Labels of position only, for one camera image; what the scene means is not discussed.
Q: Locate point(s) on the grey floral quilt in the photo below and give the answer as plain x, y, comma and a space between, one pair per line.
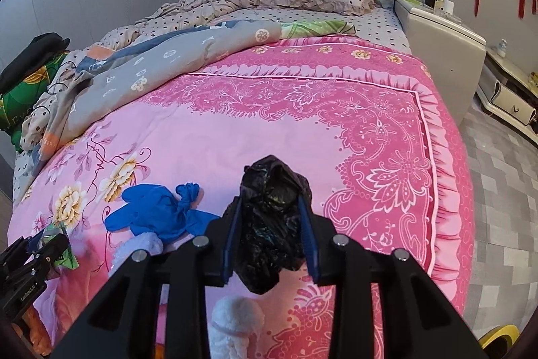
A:
168, 60

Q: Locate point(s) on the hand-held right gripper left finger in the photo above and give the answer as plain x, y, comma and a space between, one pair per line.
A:
230, 241

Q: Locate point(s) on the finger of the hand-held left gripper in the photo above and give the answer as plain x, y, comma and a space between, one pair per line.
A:
50, 251
17, 254

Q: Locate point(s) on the cream bedside cabinet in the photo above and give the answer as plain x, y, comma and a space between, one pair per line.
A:
437, 47

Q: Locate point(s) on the white cup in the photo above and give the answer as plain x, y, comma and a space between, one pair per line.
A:
449, 5

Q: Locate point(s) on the white tissue wad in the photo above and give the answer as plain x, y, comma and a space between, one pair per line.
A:
235, 325

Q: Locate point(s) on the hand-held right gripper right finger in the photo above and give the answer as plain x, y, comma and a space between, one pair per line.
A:
309, 241

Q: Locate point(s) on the silver green snack wrapper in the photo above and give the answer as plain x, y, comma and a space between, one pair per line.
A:
72, 259

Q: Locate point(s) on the crumpled polka dot duvet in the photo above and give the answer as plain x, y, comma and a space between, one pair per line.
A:
197, 8

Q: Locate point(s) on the pink floral blanket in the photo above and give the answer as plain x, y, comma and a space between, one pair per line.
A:
294, 111

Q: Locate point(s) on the black folded clothing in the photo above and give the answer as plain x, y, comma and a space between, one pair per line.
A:
38, 47

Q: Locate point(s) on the black plastic bag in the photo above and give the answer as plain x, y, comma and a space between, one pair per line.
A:
269, 216

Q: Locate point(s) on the green floral folded quilt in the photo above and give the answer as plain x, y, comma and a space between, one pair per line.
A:
29, 85

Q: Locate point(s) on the long cream television cabinet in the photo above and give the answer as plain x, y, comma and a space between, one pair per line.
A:
508, 98

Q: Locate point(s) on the small white figurine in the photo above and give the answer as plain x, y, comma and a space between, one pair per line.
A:
502, 47

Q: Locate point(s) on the blue rubber glove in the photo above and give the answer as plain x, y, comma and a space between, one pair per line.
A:
155, 212

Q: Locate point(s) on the yellow trash bin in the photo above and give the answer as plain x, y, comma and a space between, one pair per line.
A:
500, 336

